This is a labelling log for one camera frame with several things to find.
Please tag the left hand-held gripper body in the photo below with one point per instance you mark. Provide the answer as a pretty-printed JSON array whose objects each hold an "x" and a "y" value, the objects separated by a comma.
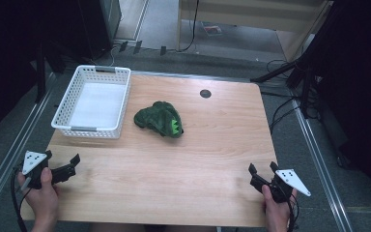
[{"x": 34, "y": 160}]

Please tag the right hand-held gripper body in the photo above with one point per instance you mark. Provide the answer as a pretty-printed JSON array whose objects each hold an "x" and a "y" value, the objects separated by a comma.
[{"x": 290, "y": 180}]

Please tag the white plastic basket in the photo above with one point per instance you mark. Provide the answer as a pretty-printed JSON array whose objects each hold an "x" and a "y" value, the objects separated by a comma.
[{"x": 93, "y": 103}]

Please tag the green plush toy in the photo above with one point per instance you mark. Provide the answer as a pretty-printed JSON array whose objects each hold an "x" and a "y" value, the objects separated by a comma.
[{"x": 157, "y": 117}]

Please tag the person's right hand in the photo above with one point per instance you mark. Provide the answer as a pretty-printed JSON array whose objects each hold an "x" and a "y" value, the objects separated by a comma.
[{"x": 278, "y": 216}]

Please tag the person's left hand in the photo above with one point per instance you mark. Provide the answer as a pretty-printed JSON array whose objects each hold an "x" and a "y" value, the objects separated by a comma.
[{"x": 43, "y": 201}]

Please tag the black round table grommet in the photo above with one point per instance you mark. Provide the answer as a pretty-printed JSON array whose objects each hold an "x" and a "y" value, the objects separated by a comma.
[{"x": 205, "y": 93}]

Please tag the black metal stand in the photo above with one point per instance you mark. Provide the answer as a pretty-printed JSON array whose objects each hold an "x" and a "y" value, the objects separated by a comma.
[{"x": 272, "y": 73}]

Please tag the black cabinet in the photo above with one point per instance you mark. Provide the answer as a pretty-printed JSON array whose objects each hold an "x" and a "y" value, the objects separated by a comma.
[{"x": 93, "y": 25}]

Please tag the red booklet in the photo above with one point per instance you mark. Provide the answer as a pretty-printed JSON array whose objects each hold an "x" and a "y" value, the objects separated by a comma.
[{"x": 212, "y": 30}]

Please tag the light wooden shelf unit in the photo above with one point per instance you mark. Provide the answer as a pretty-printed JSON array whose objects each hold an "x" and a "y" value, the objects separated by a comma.
[{"x": 238, "y": 16}]

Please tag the metal floor rail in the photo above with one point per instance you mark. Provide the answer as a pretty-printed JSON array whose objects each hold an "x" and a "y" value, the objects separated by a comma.
[
  {"x": 16, "y": 145},
  {"x": 319, "y": 164},
  {"x": 190, "y": 76}
]

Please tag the black stand post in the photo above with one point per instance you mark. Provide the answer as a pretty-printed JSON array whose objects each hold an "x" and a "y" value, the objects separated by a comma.
[{"x": 40, "y": 80}]

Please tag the black floor bracket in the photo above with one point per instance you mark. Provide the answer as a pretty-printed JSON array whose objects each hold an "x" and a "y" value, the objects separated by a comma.
[
  {"x": 123, "y": 46},
  {"x": 137, "y": 47},
  {"x": 163, "y": 50}
]

